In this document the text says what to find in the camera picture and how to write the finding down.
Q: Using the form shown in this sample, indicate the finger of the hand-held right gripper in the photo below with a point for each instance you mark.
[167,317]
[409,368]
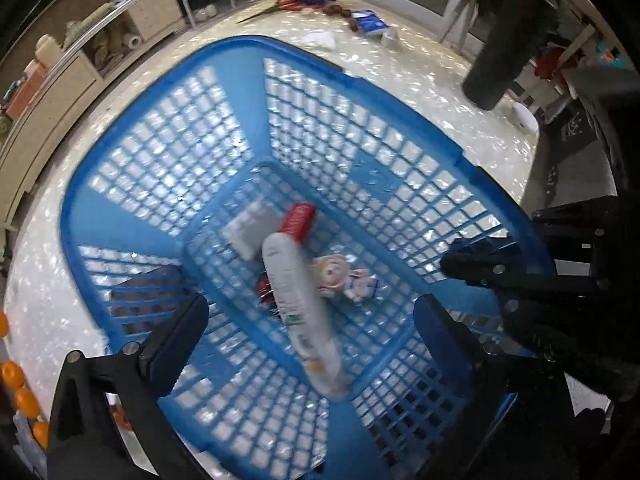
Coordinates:
[480,265]
[575,222]

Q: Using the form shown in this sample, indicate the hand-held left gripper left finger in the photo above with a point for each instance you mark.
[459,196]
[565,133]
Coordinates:
[175,345]

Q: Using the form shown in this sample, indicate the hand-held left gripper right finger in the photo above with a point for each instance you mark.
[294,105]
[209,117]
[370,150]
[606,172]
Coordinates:
[445,350]

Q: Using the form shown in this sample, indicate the white remote control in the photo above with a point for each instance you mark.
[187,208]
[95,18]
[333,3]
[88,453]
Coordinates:
[300,310]

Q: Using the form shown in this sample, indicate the white charger plug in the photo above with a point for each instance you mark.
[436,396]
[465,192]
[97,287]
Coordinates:
[250,232]

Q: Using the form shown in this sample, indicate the blue plastic mesh basket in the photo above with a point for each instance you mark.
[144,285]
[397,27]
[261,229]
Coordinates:
[220,52]

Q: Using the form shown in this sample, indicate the white round device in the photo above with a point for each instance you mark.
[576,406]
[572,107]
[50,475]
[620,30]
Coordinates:
[522,116]

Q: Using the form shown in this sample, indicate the row of oranges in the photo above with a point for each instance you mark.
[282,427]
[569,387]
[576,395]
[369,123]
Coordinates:
[26,402]

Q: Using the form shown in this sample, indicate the black cylinder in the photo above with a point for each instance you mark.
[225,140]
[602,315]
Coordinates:
[505,45]

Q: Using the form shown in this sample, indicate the wooden chair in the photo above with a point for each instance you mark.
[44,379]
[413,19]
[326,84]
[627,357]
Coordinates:
[465,5]

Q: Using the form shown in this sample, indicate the blue tissue packet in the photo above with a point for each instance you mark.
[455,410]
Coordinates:
[371,21]

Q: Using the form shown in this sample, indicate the long beige cabinet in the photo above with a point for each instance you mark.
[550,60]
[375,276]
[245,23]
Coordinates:
[55,105]

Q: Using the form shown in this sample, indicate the brown nut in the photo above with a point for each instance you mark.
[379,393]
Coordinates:
[353,25]
[332,9]

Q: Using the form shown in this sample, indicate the crumpled white tissue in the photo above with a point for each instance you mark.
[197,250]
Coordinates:
[320,37]

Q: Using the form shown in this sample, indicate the orange storage box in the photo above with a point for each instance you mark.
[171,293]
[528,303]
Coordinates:
[30,85]

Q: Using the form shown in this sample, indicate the white paper roll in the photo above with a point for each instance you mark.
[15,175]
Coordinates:
[132,40]

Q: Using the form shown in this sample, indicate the cream plastic jar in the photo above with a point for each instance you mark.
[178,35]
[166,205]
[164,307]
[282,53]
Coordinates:
[46,47]

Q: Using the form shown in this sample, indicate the pair of white shoes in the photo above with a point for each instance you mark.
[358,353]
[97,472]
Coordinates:
[205,10]

